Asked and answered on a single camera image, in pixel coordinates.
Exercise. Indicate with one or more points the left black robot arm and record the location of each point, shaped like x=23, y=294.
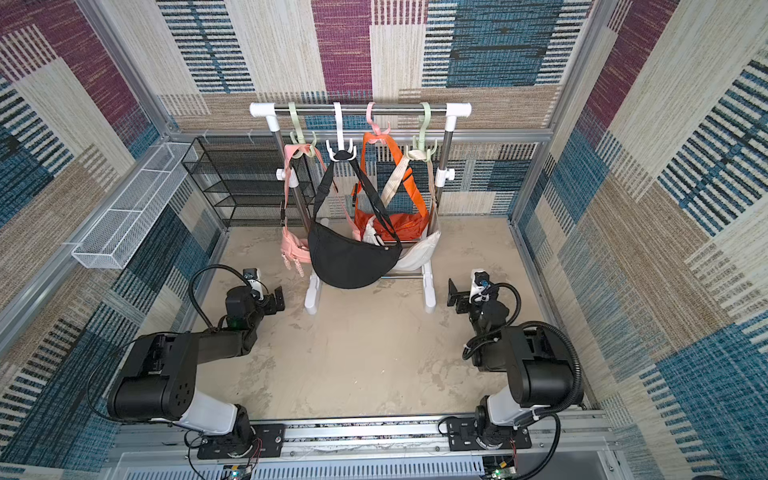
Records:
x=157, y=383

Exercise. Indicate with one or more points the black crossbody bag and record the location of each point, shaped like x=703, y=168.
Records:
x=343, y=262

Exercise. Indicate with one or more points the cream white crossbody bag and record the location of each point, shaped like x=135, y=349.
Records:
x=421, y=252

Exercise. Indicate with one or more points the right green plastic hook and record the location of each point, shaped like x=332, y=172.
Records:
x=424, y=132

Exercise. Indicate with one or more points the white metal garment rack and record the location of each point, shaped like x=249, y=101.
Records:
x=377, y=163

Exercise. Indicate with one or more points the white wire mesh basket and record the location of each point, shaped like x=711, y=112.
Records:
x=119, y=232

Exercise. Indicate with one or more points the orange crossbody bag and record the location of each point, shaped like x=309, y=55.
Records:
x=408, y=226

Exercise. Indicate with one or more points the green plastic hook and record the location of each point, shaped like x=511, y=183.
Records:
x=295, y=126
x=424, y=132

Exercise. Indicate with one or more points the white plastic hook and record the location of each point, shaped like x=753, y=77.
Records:
x=339, y=135

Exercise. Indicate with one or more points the left green plastic hook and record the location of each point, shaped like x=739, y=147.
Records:
x=295, y=126

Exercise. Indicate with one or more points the black mesh shelf rack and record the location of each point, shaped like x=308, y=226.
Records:
x=237, y=176

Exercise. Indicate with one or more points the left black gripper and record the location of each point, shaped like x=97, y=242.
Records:
x=269, y=302

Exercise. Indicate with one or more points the pink crossbody bag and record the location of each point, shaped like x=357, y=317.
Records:
x=294, y=251

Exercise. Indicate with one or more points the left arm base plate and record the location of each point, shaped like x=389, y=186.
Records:
x=270, y=439

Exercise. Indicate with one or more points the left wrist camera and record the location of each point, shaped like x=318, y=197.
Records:
x=252, y=275

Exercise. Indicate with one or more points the pink plastic hook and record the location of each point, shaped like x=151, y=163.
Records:
x=373, y=123

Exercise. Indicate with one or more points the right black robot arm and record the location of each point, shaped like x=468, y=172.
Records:
x=543, y=373

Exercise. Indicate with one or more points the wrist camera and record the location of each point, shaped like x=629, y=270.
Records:
x=252, y=275
x=480, y=284

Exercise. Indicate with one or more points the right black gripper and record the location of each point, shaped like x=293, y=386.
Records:
x=456, y=294

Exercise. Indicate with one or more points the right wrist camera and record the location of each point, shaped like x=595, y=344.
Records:
x=480, y=284

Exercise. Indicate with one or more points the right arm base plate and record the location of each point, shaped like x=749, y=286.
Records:
x=462, y=435

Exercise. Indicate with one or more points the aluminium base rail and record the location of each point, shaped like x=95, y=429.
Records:
x=383, y=447

